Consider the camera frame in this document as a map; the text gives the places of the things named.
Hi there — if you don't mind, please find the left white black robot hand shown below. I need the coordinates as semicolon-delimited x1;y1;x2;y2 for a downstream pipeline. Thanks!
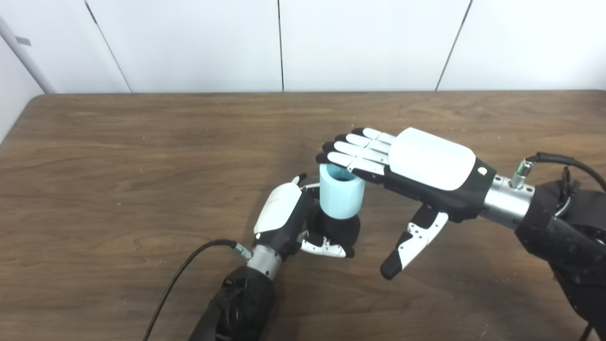
253;173;356;260

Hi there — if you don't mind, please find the black flared nozzle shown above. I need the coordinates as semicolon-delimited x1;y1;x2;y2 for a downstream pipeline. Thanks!
307;211;361;252

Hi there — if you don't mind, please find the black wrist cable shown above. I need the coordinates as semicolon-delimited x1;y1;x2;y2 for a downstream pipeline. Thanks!
510;152;606;192
142;239;252;341

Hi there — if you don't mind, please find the light blue cylinder cup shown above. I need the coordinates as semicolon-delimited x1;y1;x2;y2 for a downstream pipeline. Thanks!
319;163;366;220

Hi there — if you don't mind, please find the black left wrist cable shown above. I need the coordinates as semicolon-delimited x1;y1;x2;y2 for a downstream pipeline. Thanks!
142;239;252;341

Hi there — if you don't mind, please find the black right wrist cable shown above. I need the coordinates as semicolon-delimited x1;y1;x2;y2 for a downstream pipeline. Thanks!
510;152;606;192

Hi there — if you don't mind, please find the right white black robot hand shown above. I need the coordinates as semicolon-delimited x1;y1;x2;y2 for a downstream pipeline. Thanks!
316;127;497;280

